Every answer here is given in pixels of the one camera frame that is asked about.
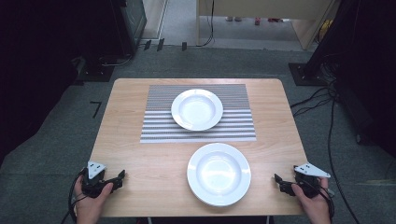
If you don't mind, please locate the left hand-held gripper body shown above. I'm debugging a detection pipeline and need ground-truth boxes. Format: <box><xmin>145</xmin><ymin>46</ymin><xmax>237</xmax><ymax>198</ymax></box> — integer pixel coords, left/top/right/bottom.
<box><xmin>80</xmin><ymin>160</ymin><xmax>110</xmax><ymax>199</ymax></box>

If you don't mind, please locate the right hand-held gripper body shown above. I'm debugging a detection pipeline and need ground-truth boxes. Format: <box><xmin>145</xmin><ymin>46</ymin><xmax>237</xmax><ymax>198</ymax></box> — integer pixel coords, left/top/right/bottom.
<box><xmin>292</xmin><ymin>161</ymin><xmax>332</xmax><ymax>200</ymax></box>

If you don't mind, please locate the white deep plate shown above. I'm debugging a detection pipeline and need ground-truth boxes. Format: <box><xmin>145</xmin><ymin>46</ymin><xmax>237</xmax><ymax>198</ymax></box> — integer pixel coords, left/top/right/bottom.
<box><xmin>170</xmin><ymin>88</ymin><xmax>224</xmax><ymax>133</ymax></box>
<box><xmin>186</xmin><ymin>142</ymin><xmax>252</xmax><ymax>208</ymax></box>

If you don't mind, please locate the person's left hand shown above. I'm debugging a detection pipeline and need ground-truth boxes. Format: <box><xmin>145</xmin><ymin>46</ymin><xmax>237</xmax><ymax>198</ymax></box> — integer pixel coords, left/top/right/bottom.
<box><xmin>74</xmin><ymin>182</ymin><xmax>115</xmax><ymax>220</ymax></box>

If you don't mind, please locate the person's right hand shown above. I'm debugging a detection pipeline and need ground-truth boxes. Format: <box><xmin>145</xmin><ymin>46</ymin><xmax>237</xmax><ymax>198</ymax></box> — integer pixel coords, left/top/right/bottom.
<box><xmin>290</xmin><ymin>176</ymin><xmax>332</xmax><ymax>220</ymax></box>

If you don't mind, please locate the grey striped placemat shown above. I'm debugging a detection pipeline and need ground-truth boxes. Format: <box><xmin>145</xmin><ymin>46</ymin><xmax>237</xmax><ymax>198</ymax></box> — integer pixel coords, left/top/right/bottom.
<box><xmin>139</xmin><ymin>83</ymin><xmax>258</xmax><ymax>145</ymax></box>

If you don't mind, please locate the dark stand base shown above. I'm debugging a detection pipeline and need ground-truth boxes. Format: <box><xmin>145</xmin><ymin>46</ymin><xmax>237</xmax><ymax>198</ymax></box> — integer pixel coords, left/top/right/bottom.
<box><xmin>74</xmin><ymin>55</ymin><xmax>116</xmax><ymax>84</ymax></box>

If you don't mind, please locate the black stand base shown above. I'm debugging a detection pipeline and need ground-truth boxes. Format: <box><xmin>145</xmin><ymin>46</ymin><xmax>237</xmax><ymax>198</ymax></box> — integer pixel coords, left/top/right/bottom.
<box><xmin>288</xmin><ymin>62</ymin><xmax>330</xmax><ymax>88</ymax></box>

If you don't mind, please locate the dark glass cabinet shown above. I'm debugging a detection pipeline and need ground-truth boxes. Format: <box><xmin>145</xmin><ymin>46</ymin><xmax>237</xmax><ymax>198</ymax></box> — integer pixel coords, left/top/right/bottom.
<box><xmin>111</xmin><ymin>0</ymin><xmax>148</xmax><ymax>58</ymax></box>

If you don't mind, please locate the yellow object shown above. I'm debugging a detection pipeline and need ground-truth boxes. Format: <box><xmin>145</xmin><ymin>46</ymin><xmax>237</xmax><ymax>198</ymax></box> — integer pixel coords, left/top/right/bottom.
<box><xmin>318</xmin><ymin>19</ymin><xmax>334</xmax><ymax>43</ymax></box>

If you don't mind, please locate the light wooden desk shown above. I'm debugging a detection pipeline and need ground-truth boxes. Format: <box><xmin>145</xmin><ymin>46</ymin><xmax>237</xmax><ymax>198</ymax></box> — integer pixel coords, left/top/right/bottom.
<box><xmin>195</xmin><ymin>0</ymin><xmax>340</xmax><ymax>51</ymax></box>

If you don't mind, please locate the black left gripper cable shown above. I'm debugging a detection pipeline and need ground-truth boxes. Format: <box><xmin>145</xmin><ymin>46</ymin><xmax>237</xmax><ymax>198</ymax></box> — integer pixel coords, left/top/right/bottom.
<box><xmin>60</xmin><ymin>169</ymin><xmax>88</xmax><ymax>224</ymax></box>

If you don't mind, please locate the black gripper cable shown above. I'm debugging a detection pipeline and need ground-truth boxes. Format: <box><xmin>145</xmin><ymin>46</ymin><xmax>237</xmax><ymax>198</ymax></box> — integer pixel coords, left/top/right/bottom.
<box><xmin>60</xmin><ymin>169</ymin><xmax>88</xmax><ymax>224</ymax></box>
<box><xmin>317</xmin><ymin>178</ymin><xmax>336</xmax><ymax>223</ymax></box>

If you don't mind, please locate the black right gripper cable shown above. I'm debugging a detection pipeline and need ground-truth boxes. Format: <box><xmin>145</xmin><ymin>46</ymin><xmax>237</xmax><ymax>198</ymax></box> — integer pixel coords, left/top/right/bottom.
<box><xmin>317</xmin><ymin>178</ymin><xmax>336</xmax><ymax>223</ymax></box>

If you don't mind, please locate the long black floor cable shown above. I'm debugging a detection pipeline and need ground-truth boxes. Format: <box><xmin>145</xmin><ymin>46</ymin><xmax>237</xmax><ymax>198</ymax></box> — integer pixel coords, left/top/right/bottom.
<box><xmin>326</xmin><ymin>92</ymin><xmax>361</xmax><ymax>224</ymax></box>

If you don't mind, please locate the grey floor cable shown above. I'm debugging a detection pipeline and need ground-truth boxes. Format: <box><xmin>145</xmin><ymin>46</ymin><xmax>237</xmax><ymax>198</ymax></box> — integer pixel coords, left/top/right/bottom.
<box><xmin>100</xmin><ymin>53</ymin><xmax>134</xmax><ymax>68</ymax></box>

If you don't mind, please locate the black hanging cable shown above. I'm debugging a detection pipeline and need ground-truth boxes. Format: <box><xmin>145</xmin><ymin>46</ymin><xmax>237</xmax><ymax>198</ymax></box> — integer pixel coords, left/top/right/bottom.
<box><xmin>195</xmin><ymin>0</ymin><xmax>217</xmax><ymax>49</ymax></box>

